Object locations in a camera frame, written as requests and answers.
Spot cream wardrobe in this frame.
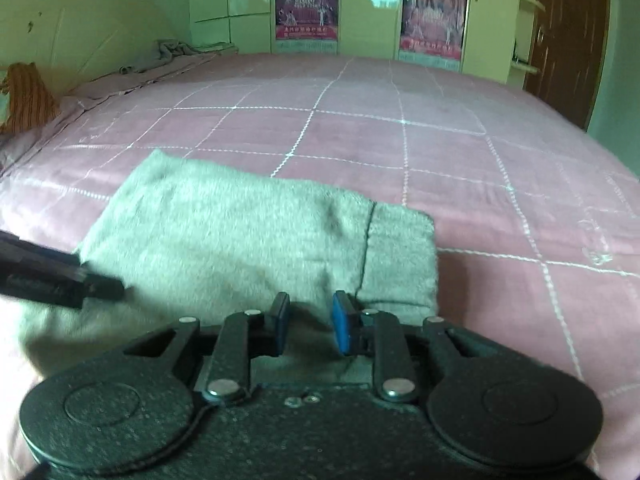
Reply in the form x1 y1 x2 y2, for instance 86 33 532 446
187 0 538 92

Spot bed with pink checked sheet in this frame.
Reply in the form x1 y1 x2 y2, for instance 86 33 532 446
0 51 640 480

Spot grey-green pants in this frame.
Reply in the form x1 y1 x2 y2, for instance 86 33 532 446
22 149 441 386

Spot brown wooden door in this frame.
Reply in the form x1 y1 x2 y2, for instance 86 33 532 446
522 0 612 132

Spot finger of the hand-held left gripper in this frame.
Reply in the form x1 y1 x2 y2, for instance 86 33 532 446
0 230 126 310

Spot cream corner shelf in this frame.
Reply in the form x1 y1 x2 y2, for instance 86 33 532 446
509 0 546 77

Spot orange striped pillow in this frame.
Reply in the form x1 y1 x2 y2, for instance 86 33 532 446
0 62 62 135

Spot cream round headboard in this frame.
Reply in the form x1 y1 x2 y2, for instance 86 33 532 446
0 0 193 96

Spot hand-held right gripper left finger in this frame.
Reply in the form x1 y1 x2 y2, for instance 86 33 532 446
122 291 292 405

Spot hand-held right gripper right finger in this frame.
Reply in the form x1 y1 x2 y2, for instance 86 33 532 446
332 290 485 405

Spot wall poster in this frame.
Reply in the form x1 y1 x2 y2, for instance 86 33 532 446
274 0 341 41
399 0 469 59

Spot grey crumpled cloth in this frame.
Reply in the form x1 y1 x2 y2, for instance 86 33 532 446
119 39 238 75

